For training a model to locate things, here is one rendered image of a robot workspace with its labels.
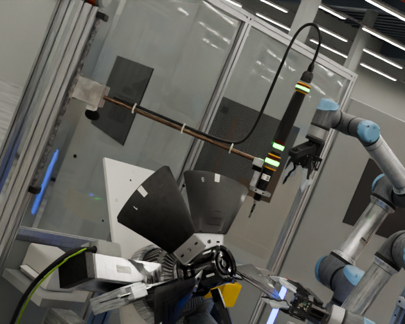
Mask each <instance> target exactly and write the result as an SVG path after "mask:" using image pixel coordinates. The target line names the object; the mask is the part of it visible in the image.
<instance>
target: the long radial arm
mask: <svg viewBox="0 0 405 324"><path fill-rule="evenodd" d="M93 260H94V273H95V279H92V280H90V281H88V282H84V283H81V284H80V285H76V286H74V287H72V288H69V289H74V290H80V291H92V292H98V293H108V292H109V291H113V290H115V289H118V288H120V287H125V286H127V285H131V284H135V283H138V282H141V283H143V282H144V284H145V285H148V284H154V283H157V282H161V281H163V275H162V274H163V272H162V267H161V264H157V263H152V262H144V261H140V260H132V259H128V258H120V257H115V256H107V255H99V254H95V253H93Z"/></svg>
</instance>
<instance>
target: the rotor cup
mask: <svg viewBox="0 0 405 324"><path fill-rule="evenodd" d="M209 250H211V251H210V252H209V253H206V254H203V253H204V252H207V251H209ZM222 260H224V261H225V262H226V267H223V266H222ZM201 268H202V270H203V272H202V276H201V279H200V281H199V285H198V288H197V290H196V291H195V294H193V295H192V296H194V297H201V296H205V295H207V294H208V293H209V291H210V289H213V288H216V287H219V286H222V285H225V284H228V283H230V282H232V281H233V280H234V279H235V277H236V273H237V267H236V263H235V259H234V257H233V255H232V253H231V251H230V250H229V249H228V248H227V247H226V246H223V245H216V246H212V247H209V248H207V249H204V250H202V251H201V252H200V253H199V254H198V255H197V256H196V257H194V258H193V259H192V260H191V261H190V262H189V263H187V264H186V265H183V264H182V263H181V262H180V261H178V266H177V270H178V275H179V279H180V281H181V282H182V281H184V280H188V279H191V278H193V277H194V276H195V275H196V274H197V273H198V271H199V270H200V269H201ZM212 273H214V274H215V275H213V276H210V277H206V275H209V274H212Z"/></svg>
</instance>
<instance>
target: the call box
mask: <svg viewBox="0 0 405 324"><path fill-rule="evenodd" d="M241 287H242V286H241V285H240V284H239V283H237V282H230V283H228V284H226V285H222V286H219V287H216V288H219V289H220V291H221V294H222V297H224V298H223V300H224V303H225V305H226V307H233V306H234V304H235V302H236V299H237V297H238V295H239V292H240V289H241ZM214 289H215V288H214ZM209 297H212V294H211V292H210V291H209V293H208V294H207V295H205V298H209Z"/></svg>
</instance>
